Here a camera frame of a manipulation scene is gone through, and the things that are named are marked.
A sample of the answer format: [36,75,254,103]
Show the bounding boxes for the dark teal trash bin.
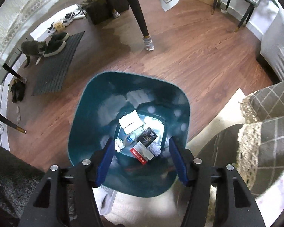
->
[68,72,190,198]

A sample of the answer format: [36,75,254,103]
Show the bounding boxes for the grey plaid undercloth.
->
[198,81,284,197]

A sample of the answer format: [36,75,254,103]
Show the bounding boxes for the dark door mat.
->
[32,31,84,96]

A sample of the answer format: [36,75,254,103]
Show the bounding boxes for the crumpled paper ball upper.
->
[114,138,125,153]

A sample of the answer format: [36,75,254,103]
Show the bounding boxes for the black white tissue pack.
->
[136,128,157,147]

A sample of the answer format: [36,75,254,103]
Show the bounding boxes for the white box left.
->
[119,110,144,135]

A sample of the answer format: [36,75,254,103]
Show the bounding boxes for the red sandisk card package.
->
[130,142,154,165]

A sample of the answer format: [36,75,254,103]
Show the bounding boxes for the green slippers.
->
[43,32,70,58]

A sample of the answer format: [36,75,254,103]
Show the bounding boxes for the dark table leg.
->
[127,0,154,51]

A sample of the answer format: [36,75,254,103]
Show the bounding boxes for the grey cat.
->
[21,40,47,69]

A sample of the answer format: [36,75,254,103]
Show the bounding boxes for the grey armchair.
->
[260,8,284,81]

